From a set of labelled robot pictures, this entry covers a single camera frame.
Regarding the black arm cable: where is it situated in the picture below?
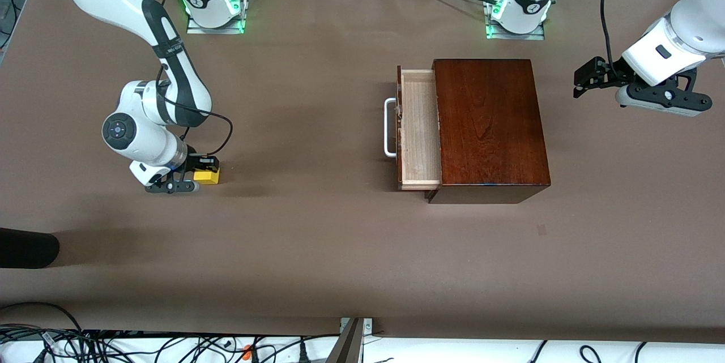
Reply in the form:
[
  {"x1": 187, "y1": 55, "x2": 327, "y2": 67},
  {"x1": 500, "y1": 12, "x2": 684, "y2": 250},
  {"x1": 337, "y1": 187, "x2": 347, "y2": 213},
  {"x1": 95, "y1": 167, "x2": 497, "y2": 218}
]
[
  {"x1": 156, "y1": 63, "x2": 234, "y2": 159},
  {"x1": 600, "y1": 0, "x2": 621, "y2": 78}
]

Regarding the metal corner bracket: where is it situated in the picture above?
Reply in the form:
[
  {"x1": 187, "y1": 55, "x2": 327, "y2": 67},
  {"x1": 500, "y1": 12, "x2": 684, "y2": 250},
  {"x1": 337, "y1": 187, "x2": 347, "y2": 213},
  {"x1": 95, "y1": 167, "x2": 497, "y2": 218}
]
[{"x1": 340, "y1": 318, "x2": 374, "y2": 335}]

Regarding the brown table cover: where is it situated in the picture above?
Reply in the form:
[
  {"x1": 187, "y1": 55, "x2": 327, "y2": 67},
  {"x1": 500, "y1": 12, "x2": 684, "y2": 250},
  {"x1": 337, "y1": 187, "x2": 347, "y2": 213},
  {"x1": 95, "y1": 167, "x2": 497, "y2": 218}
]
[{"x1": 0, "y1": 0, "x2": 725, "y2": 344}]

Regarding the metal base plate left arm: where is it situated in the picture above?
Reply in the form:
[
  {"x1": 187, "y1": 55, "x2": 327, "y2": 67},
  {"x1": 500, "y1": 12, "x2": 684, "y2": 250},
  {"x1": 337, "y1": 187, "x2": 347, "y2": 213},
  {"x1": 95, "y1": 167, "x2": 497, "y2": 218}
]
[{"x1": 485, "y1": 0, "x2": 546, "y2": 41}]

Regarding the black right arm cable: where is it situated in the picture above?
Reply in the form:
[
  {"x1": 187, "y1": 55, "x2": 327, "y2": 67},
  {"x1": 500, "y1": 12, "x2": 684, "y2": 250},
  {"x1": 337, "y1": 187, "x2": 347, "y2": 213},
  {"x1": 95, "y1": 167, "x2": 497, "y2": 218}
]
[{"x1": 156, "y1": 63, "x2": 234, "y2": 159}]

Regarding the wooden drawer with white handle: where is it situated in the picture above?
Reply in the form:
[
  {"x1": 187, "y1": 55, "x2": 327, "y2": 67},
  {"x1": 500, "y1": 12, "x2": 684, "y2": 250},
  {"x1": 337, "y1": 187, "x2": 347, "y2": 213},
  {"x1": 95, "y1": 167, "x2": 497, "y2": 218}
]
[{"x1": 383, "y1": 65, "x2": 443, "y2": 191}]

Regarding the black cylindrical object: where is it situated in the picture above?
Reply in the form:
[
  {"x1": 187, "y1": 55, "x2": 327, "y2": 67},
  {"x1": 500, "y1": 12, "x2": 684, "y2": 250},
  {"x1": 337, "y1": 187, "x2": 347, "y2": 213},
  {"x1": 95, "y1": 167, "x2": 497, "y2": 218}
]
[{"x1": 0, "y1": 228, "x2": 61, "y2": 270}]

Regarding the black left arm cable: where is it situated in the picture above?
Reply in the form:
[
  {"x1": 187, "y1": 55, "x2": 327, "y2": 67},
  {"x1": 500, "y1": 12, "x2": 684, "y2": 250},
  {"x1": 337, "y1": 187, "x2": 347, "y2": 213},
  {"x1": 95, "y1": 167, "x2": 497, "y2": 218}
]
[{"x1": 600, "y1": 0, "x2": 621, "y2": 78}]

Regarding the metal base plate right arm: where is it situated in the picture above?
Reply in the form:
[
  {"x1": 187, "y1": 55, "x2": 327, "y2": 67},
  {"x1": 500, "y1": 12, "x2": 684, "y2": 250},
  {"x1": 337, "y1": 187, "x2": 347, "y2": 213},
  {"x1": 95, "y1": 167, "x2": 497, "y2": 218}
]
[{"x1": 186, "y1": 7, "x2": 246, "y2": 35}]

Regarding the dark brown wooden cabinet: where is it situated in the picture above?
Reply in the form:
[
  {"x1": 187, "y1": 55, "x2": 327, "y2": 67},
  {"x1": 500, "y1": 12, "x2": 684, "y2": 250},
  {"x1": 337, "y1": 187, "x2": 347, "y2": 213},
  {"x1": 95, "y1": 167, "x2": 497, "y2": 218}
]
[{"x1": 425, "y1": 58, "x2": 552, "y2": 205}]

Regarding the dark slanted beam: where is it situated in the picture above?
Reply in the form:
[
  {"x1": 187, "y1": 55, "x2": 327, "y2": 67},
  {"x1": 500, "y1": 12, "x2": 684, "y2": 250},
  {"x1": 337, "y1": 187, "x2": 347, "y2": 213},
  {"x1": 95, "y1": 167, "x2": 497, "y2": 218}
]
[{"x1": 327, "y1": 318, "x2": 364, "y2": 363}]

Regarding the black arched floor cable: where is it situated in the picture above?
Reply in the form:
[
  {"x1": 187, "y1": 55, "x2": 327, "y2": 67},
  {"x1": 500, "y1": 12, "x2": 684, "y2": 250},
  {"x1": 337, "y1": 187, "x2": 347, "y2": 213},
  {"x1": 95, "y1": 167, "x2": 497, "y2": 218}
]
[{"x1": 0, "y1": 301, "x2": 85, "y2": 333}]

